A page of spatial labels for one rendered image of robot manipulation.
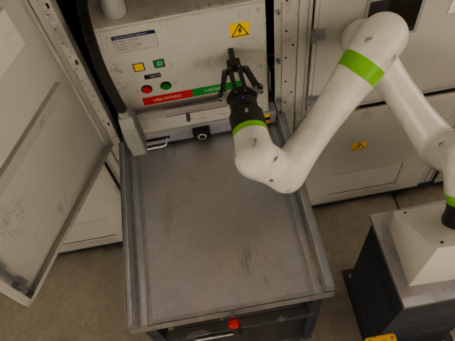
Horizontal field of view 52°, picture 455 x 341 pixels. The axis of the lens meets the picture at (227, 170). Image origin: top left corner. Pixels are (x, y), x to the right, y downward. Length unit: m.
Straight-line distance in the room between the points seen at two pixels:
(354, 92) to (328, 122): 0.10
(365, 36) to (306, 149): 0.31
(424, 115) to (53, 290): 1.91
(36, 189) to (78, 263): 1.12
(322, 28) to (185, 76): 0.43
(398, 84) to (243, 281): 0.73
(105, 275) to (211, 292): 1.13
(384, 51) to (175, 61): 0.58
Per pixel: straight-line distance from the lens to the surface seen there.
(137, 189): 1.62
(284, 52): 1.51
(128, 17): 1.33
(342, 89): 1.21
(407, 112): 1.46
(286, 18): 1.42
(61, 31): 1.39
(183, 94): 1.51
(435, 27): 1.64
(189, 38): 1.35
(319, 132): 1.21
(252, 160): 1.11
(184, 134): 1.65
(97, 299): 2.45
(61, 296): 2.52
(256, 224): 1.49
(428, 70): 1.79
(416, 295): 1.57
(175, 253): 1.49
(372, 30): 1.24
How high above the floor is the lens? 2.20
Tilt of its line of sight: 58 degrees down
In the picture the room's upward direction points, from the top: 10 degrees counter-clockwise
